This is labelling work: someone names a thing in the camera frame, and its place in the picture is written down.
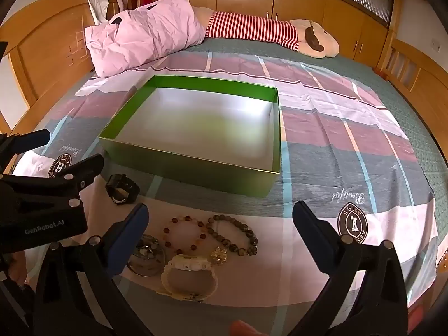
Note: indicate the pink and grey checked sheet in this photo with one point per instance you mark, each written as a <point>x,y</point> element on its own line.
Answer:
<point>350,140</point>

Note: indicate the wooden footboard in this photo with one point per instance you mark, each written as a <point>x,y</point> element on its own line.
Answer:
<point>420,77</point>

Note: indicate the white wall socket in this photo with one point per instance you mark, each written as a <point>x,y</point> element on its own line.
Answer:
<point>435,44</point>

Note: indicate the pink pillow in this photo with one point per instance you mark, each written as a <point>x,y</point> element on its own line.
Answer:
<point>147,35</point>

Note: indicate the plush toy in striped shirt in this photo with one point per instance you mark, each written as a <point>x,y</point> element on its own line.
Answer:
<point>252,28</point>

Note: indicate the person's left hand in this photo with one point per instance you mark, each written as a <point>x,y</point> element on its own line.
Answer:
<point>17,269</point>

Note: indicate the black wristwatch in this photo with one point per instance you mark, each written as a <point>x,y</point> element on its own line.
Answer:
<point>120,182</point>

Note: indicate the gold pendant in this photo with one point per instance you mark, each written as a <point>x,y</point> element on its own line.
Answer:
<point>220,255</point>

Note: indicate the white wristwatch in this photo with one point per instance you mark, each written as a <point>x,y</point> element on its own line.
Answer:
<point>189,262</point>

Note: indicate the green cardboard box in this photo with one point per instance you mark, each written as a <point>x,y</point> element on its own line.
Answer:
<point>196,122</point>

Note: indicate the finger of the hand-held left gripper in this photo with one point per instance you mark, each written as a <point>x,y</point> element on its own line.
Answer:
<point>84,169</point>
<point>35,138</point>

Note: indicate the wooden headboard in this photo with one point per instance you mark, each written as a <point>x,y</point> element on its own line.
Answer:
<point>45,52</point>

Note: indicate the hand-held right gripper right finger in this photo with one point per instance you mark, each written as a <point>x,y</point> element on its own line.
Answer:
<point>308,225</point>

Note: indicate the silver bangle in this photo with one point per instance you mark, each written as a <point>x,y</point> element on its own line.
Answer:
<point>143,275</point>

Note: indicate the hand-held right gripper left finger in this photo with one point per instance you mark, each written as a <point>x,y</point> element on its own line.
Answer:
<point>134,231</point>

